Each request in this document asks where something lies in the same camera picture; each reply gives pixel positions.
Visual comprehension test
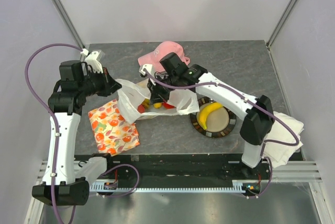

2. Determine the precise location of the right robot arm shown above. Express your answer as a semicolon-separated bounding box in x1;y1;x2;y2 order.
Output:
140;53;274;179

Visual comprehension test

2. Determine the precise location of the right aluminium frame post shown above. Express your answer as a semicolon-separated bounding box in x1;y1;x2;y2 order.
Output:
266;0;299;49

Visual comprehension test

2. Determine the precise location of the aluminium frame post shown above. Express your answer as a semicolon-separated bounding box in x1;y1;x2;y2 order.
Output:
266;0;299;49
52;0;85;48

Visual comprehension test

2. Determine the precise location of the white plastic bag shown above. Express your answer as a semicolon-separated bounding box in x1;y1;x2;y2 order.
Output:
116;78;201;125

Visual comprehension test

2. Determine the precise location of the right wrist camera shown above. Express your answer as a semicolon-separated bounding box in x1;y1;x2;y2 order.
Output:
139;64;155;77

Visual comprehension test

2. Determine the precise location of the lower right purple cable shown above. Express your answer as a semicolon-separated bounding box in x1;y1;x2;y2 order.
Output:
243;155;275;200

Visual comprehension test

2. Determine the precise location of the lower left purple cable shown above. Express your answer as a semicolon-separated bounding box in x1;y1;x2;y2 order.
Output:
96;164;141;198

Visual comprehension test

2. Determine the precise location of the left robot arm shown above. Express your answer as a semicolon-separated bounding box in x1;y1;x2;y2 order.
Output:
32;60;121;206

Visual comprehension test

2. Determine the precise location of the floral orange cloth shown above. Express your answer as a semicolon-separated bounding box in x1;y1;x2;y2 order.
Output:
88;99;140;156

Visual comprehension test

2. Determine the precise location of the pink baseball cap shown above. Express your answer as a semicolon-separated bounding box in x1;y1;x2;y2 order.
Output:
138;41;191;72

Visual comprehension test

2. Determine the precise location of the fake red tomato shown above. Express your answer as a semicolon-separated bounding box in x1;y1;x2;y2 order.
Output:
137;104;146;114

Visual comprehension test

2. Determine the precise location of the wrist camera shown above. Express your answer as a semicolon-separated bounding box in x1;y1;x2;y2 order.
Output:
80;49;105;73
139;64;155;77

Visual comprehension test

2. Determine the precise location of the single fake banana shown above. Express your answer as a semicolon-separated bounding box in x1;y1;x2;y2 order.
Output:
198;102;226;130

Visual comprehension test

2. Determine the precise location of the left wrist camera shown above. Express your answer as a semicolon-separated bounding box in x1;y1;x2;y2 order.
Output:
80;49;105;73

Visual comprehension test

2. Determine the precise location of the left aluminium frame post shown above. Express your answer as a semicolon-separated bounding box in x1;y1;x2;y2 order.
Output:
52;0;85;48

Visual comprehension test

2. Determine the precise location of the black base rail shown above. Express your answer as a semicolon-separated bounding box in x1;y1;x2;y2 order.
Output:
107;153;270;181

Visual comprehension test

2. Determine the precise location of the white folded towel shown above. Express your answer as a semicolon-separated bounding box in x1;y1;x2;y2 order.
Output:
263;111;304;168

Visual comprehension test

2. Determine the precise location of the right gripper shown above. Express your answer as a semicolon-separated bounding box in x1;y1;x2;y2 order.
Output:
147;73;179;105

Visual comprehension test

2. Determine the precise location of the dark striped ceramic plate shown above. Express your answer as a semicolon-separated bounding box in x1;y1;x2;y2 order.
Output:
189;97;237;138

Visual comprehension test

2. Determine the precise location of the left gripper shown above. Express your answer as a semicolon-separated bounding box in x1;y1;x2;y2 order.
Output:
78;66;121;97

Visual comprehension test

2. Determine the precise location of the fake banana bunch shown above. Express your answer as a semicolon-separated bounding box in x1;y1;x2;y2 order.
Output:
141;99;163;109

